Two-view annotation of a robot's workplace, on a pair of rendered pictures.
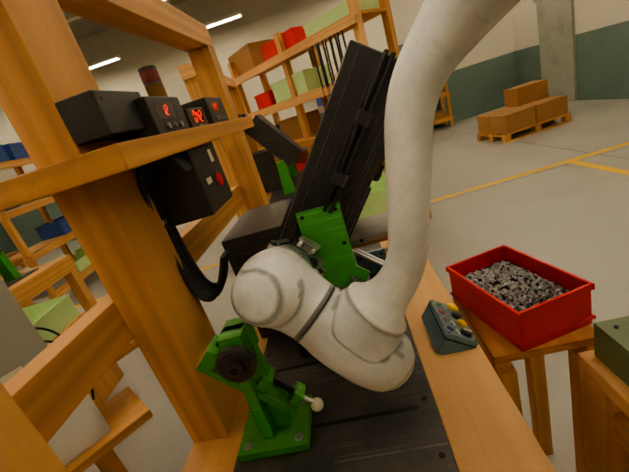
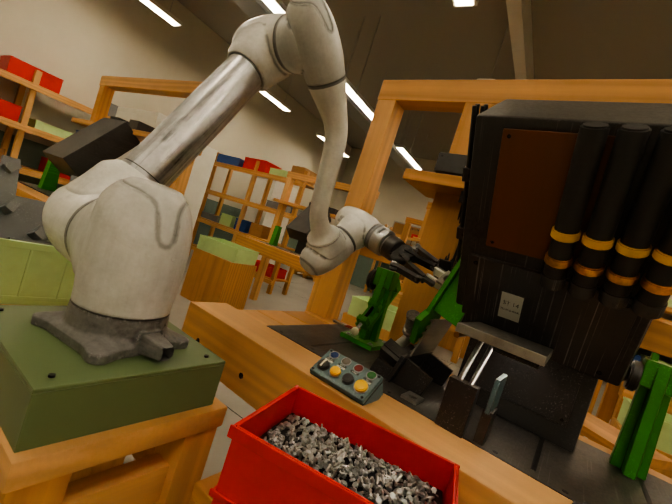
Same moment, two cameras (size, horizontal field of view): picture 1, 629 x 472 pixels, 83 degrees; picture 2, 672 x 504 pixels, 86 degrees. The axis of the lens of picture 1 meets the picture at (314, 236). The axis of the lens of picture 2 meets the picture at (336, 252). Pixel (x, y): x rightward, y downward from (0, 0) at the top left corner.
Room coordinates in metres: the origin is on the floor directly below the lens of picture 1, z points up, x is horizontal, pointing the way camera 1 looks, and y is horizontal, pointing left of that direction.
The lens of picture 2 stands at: (0.98, -1.03, 1.21)
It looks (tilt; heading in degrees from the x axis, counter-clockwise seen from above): 2 degrees down; 116
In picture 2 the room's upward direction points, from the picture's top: 18 degrees clockwise
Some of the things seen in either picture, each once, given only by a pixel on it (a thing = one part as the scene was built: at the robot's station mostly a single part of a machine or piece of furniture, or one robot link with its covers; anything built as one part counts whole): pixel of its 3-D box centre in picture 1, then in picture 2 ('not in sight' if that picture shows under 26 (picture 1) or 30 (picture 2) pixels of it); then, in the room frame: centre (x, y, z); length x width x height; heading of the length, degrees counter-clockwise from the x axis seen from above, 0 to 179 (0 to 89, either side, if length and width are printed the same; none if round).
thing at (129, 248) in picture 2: not in sight; (138, 242); (0.41, -0.61, 1.10); 0.18 x 0.16 x 0.22; 170
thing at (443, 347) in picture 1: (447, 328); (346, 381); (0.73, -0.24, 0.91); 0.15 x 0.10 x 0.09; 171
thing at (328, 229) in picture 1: (328, 242); (459, 296); (0.88, -0.03, 1.17); 0.13 x 0.12 x 0.20; 171
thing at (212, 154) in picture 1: (191, 182); not in sight; (0.88, 0.24, 1.42); 0.17 x 0.12 x 0.15; 171
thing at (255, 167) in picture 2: not in sight; (248, 217); (-3.72, 4.47, 1.13); 2.48 x 0.54 x 2.27; 175
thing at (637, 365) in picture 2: not in sight; (630, 374); (1.29, 0.10, 1.12); 0.08 x 0.03 x 0.08; 81
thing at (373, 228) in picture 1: (344, 236); (512, 340); (1.02, -0.09, 1.11); 0.39 x 0.16 x 0.03; 81
